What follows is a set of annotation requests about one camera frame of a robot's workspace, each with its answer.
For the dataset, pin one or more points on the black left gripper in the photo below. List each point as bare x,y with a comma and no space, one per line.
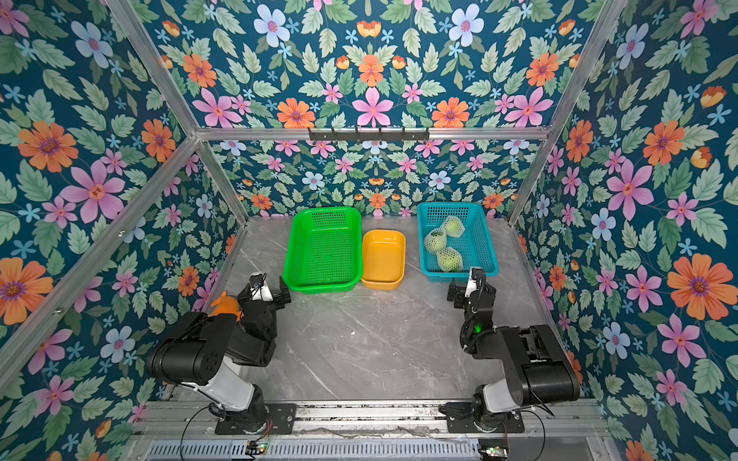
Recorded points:
277,302

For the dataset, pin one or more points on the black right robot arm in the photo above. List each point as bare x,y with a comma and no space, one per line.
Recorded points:
534,369

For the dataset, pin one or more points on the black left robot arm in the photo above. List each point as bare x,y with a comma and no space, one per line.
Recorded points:
204,351

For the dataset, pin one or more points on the orange plush toy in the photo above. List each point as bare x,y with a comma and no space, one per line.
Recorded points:
226,304

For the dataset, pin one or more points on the teal plastic basket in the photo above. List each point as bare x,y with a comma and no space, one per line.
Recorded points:
475,245

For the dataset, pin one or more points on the green plastic basket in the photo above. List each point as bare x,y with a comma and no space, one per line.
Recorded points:
324,251

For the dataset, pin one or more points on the yellow plastic tub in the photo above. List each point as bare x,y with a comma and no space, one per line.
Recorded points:
384,259

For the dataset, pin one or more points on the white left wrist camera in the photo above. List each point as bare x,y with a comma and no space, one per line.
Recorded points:
259,290

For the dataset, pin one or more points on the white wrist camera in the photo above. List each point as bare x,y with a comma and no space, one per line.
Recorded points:
259,290
476,281

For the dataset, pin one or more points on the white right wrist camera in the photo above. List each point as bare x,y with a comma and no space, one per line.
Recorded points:
476,281

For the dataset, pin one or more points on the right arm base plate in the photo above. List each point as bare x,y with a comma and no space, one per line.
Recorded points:
467,417

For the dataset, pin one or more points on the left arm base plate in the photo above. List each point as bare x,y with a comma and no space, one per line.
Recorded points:
275,418

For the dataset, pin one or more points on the aluminium front rail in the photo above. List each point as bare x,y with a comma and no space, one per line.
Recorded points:
372,430

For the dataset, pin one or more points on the black wall hook rail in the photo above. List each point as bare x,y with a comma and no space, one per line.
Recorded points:
361,135

